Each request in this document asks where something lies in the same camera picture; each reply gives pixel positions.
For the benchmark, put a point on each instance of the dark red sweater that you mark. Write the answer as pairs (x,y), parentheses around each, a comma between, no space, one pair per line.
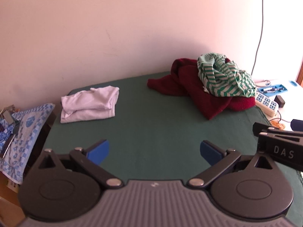
(187,85)

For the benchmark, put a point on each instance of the white folded shirt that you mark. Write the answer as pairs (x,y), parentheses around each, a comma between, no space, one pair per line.
(90,104)

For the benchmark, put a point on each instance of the blue round lid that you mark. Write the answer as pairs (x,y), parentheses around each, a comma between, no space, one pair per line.
(294,83)

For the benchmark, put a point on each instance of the white desk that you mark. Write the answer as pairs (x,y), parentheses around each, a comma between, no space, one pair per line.
(292,99)

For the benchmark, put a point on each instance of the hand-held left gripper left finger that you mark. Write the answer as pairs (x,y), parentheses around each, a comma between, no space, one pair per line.
(98,150)

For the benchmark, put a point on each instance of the green striped shirt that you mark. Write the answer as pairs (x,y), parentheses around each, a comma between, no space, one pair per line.
(222,75)

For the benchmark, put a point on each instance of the white power strip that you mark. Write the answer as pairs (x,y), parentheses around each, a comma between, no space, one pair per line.
(266,104)

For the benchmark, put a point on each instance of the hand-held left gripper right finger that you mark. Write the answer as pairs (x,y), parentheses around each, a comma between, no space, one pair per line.
(209,152)

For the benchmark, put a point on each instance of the black power adapter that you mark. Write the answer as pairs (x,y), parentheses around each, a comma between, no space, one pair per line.
(280,101)

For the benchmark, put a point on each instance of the grey phone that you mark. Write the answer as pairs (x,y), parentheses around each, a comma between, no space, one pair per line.
(6,117)

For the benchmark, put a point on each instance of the dark green table cover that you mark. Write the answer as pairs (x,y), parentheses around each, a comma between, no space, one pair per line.
(153,127)

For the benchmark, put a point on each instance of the dark blue object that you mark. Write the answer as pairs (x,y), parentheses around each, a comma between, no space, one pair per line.
(297,124)

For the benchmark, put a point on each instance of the blue pen tray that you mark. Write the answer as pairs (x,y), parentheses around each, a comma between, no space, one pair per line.
(272,90)

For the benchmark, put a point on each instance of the blue patterned cloth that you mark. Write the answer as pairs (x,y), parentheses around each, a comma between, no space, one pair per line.
(30,127)

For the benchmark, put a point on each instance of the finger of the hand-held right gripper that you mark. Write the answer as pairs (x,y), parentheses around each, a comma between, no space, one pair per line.
(262,128)

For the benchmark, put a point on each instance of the orange rubber bands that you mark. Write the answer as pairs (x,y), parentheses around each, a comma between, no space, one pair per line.
(277,124)

